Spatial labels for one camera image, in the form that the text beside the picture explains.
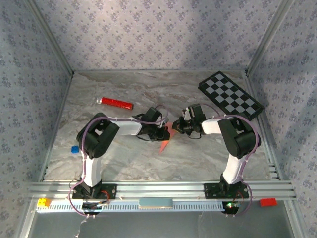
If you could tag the aluminium frame post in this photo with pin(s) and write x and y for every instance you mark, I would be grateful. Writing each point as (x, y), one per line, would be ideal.
(49, 37)
(270, 37)

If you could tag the aluminium mounting rail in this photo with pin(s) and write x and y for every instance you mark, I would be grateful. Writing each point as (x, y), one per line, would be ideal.
(161, 189)

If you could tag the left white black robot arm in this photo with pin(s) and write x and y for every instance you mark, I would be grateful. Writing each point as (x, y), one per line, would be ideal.
(126, 125)

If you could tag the aluminium table side rail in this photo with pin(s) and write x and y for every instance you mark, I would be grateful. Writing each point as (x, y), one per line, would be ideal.
(256, 99)
(55, 129)

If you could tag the red glitter tube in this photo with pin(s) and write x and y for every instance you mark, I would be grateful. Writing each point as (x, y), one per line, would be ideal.
(116, 102)

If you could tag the blue toy block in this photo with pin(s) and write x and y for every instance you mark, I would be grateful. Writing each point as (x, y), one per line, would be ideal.
(75, 149)

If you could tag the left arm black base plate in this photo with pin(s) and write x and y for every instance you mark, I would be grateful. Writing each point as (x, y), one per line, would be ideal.
(110, 191)

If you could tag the black electronics board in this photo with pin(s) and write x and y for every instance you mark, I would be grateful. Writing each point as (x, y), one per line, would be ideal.
(231, 207)
(91, 207)

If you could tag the grey blue flat box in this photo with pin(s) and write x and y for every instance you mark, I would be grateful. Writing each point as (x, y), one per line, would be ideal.
(155, 203)

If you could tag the black white checkerboard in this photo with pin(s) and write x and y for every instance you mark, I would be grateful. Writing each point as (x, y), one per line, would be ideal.
(230, 95)

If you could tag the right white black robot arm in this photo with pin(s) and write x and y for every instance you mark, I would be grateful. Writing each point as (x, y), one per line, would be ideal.
(210, 125)

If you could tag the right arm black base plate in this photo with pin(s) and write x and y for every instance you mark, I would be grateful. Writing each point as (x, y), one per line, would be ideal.
(210, 191)

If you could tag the yellow orange toy block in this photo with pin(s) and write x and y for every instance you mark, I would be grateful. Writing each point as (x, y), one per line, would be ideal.
(43, 202)

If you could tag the aluminium table back rail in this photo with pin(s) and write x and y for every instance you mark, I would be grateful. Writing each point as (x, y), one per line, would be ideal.
(161, 71)

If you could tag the red toy block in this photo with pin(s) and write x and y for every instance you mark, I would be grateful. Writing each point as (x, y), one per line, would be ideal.
(268, 202)

